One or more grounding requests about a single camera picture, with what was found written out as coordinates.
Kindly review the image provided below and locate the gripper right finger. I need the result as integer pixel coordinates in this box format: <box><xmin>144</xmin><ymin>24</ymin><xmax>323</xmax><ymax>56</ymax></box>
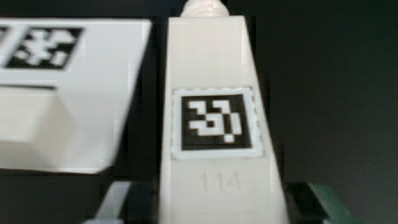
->
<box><xmin>284</xmin><ymin>182</ymin><xmax>362</xmax><ymax>224</ymax></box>

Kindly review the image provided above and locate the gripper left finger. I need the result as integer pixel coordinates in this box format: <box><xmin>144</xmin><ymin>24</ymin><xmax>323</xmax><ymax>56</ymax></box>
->
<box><xmin>82</xmin><ymin>181</ymin><xmax>156</xmax><ymax>224</ymax></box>

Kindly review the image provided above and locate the white desk leg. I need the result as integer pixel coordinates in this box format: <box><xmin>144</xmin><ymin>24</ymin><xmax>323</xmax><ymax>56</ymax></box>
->
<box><xmin>158</xmin><ymin>0</ymin><xmax>290</xmax><ymax>224</ymax></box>

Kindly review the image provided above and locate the white desk top tray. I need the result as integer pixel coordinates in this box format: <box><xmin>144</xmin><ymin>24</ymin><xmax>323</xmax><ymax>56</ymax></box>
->
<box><xmin>0</xmin><ymin>17</ymin><xmax>151</xmax><ymax>174</ymax></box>

